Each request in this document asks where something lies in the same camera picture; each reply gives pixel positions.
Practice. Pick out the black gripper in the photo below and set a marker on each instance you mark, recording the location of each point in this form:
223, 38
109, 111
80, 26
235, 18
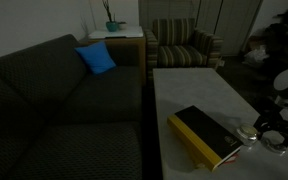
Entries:
279, 123

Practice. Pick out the round silver lid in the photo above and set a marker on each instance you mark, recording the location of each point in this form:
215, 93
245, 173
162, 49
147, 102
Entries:
273, 140

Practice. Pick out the black and yellow book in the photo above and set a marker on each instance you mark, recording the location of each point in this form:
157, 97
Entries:
207, 131

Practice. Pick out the white plastic bag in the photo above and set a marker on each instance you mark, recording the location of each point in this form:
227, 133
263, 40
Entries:
255, 56

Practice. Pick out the dark bulky object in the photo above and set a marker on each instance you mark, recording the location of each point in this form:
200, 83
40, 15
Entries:
284, 40

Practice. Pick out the striped armchair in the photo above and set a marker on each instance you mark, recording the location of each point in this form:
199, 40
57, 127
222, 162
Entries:
179, 53

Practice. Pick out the wooden side table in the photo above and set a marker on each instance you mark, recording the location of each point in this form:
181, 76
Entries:
130, 50

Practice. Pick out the small white plant pot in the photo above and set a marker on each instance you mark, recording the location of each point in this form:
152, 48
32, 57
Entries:
122, 25

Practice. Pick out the blue square cushion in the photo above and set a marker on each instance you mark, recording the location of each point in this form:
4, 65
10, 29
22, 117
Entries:
96, 58

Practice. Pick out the teal pot with plant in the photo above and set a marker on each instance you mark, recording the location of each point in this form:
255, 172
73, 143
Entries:
112, 26

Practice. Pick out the dark grey fabric sofa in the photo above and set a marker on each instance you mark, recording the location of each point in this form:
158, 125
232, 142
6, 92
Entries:
50, 100

